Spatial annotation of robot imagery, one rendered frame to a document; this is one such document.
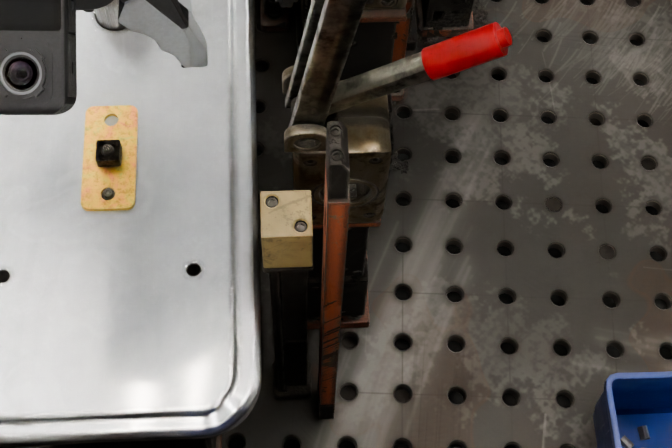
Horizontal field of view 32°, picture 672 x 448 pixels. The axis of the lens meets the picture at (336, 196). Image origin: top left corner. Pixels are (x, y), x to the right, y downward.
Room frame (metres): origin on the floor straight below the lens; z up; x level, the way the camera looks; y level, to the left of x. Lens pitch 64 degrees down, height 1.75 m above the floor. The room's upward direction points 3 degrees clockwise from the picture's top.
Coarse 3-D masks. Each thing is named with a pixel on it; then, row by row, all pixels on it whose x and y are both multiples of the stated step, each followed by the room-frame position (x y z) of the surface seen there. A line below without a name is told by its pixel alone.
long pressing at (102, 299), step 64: (192, 0) 0.53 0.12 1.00; (128, 64) 0.47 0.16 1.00; (0, 128) 0.41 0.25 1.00; (64, 128) 0.41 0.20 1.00; (192, 128) 0.42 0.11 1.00; (256, 128) 0.42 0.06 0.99; (0, 192) 0.36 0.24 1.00; (64, 192) 0.36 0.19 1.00; (192, 192) 0.36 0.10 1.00; (256, 192) 0.37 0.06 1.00; (0, 256) 0.31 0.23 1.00; (64, 256) 0.31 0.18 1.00; (128, 256) 0.31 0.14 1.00; (192, 256) 0.32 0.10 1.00; (256, 256) 0.32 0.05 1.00; (0, 320) 0.26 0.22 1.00; (64, 320) 0.26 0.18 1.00; (128, 320) 0.27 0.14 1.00; (192, 320) 0.27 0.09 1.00; (256, 320) 0.27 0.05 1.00; (0, 384) 0.22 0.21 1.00; (64, 384) 0.22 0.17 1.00; (128, 384) 0.22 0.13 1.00; (192, 384) 0.22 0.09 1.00; (256, 384) 0.23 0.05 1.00
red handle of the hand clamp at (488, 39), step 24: (432, 48) 0.41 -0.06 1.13; (456, 48) 0.41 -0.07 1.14; (480, 48) 0.40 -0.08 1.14; (504, 48) 0.41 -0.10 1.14; (384, 72) 0.41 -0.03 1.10; (408, 72) 0.40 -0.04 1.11; (432, 72) 0.40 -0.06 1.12; (456, 72) 0.40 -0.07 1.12; (336, 96) 0.40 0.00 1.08; (360, 96) 0.40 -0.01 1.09
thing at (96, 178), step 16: (96, 112) 0.42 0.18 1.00; (112, 112) 0.42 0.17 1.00; (128, 112) 0.43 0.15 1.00; (96, 128) 0.41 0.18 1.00; (112, 128) 0.41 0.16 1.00; (128, 128) 0.41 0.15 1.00; (96, 144) 0.39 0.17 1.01; (112, 144) 0.39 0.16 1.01; (128, 144) 0.40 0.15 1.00; (96, 160) 0.38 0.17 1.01; (112, 160) 0.38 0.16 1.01; (128, 160) 0.39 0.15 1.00; (96, 176) 0.37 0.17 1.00; (112, 176) 0.37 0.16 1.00; (128, 176) 0.37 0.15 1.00; (96, 192) 0.36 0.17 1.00; (128, 192) 0.36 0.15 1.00; (96, 208) 0.35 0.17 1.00; (112, 208) 0.35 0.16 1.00; (128, 208) 0.35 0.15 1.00
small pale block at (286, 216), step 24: (264, 192) 0.34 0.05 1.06; (288, 192) 0.34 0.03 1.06; (264, 216) 0.32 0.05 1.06; (288, 216) 0.32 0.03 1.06; (264, 240) 0.30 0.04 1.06; (288, 240) 0.31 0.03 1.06; (312, 240) 0.31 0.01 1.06; (264, 264) 0.30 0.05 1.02; (288, 264) 0.31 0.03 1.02; (312, 264) 0.31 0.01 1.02; (288, 288) 0.31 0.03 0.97; (288, 312) 0.31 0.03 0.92; (288, 336) 0.31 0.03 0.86; (288, 360) 0.31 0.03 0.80; (288, 384) 0.31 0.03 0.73
